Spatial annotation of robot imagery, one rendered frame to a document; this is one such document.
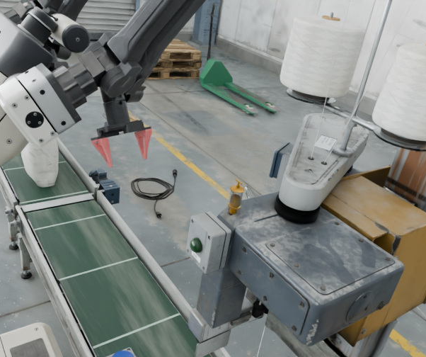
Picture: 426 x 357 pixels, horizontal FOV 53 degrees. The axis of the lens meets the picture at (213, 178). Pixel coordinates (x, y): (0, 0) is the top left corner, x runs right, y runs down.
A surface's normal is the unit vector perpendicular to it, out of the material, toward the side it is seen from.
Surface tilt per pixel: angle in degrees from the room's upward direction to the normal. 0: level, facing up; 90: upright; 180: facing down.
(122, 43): 79
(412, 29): 90
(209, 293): 90
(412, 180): 90
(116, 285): 0
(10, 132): 90
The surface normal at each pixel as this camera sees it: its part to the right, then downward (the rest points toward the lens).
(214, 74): 0.58, 0.22
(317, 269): 0.14, -0.87
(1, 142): 0.56, 0.46
